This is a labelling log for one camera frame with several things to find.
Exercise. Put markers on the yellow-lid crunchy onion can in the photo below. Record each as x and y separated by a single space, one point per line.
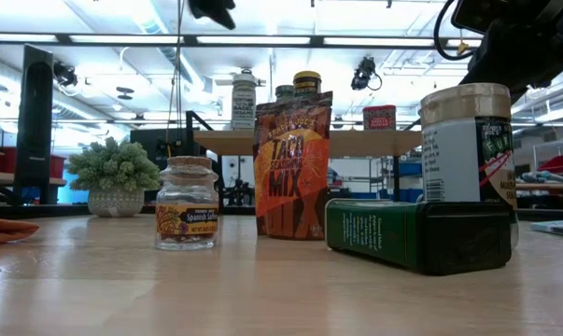
307 84

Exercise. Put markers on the small saffron glass jar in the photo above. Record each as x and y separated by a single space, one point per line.
186 224

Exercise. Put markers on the wooden shelf with black legs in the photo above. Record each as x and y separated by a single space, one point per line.
356 142

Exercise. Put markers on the green black pepper tin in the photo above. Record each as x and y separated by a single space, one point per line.
402 233

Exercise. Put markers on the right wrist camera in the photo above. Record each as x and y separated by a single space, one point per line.
496 14

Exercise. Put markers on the white-label herb spice jar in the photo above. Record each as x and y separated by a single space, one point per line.
243 107

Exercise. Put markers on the red storage bin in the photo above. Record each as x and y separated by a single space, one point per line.
1 161

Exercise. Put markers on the patterned red-lid grinder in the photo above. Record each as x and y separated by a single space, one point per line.
379 119

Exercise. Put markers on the black upright post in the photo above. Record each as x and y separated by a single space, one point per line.
33 140

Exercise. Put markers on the blue panel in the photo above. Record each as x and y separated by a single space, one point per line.
68 193

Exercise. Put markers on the black camera on post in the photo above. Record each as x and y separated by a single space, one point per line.
65 74

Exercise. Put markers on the blue storage bin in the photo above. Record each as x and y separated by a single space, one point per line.
414 169

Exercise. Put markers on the flat blue book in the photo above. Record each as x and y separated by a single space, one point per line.
558 228

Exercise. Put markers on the orange taco seasoning pouch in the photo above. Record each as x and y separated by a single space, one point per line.
292 177

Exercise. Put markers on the green-lidded glass spice jar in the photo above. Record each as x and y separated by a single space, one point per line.
285 92

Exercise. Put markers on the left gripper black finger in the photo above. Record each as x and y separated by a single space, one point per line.
213 8

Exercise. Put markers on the green plant in white pot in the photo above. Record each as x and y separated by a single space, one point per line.
113 168

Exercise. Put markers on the black overhead light bar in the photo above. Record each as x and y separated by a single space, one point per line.
316 40

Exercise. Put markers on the black ceiling disc fixture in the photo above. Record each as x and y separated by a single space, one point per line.
124 91

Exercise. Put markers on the furikake seasoning jar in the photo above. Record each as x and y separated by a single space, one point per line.
454 154

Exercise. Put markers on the orange cloth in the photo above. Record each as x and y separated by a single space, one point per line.
5 231

